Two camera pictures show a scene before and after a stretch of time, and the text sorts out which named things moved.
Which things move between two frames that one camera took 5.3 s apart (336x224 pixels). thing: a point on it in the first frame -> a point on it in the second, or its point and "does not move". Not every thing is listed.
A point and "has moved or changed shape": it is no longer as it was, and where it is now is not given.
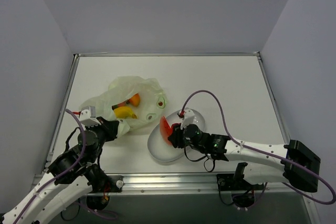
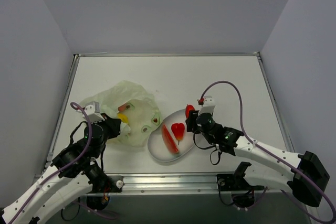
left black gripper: (111, 128) does not move
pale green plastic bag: (152, 102) has moved or changed shape
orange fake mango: (135, 99) -> (188, 108)
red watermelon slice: (165, 129) has moved or changed shape
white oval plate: (159, 148) does not move
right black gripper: (175, 137) -> (190, 121)
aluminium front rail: (182, 184) does not move
